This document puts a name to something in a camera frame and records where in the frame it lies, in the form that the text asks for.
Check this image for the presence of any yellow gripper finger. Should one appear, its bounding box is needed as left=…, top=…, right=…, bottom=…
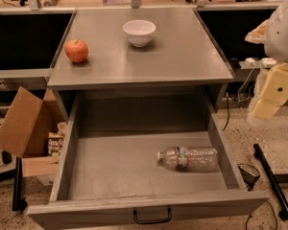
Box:
left=245, top=20, right=268, bottom=44
left=252, top=63, right=288, bottom=121

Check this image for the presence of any clear plastic water bottle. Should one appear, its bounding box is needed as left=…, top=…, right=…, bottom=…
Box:
left=157, top=147, right=219, bottom=173

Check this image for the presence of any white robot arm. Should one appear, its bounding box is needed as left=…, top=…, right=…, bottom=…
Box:
left=245, top=0, right=288, bottom=126

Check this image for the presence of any grey cabinet with counter top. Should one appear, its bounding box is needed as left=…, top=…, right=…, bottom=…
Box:
left=48, top=8, right=233, bottom=121

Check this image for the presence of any open grey top drawer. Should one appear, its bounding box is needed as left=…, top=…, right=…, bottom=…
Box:
left=28, top=93, right=268, bottom=230

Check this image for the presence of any white power strip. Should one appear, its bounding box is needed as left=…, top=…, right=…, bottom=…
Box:
left=243, top=57, right=276, bottom=69

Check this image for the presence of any small black floor device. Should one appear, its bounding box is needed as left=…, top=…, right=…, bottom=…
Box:
left=238, top=165, right=260, bottom=186

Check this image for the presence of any white ceramic bowl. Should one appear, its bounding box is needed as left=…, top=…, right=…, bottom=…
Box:
left=123, top=20, right=156, bottom=47

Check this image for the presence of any black floor stand bar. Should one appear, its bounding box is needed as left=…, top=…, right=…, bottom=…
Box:
left=253, top=144, right=288, bottom=221

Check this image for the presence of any red apple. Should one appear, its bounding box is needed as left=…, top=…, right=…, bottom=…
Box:
left=64, top=39, right=88, bottom=63

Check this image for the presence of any white paper cup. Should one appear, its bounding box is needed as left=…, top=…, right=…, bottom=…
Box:
left=58, top=122, right=67, bottom=136

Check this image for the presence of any snack bag in box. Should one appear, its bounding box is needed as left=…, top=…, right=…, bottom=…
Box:
left=47, top=132, right=64, bottom=156

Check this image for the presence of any brown cardboard box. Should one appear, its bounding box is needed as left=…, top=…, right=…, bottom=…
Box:
left=0, top=87, right=63, bottom=177

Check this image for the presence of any black stand leg left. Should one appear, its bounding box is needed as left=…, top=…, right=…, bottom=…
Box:
left=12, top=158, right=28, bottom=212

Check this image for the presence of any black drawer handle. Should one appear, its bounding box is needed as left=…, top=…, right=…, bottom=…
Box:
left=132, top=207, right=172, bottom=225

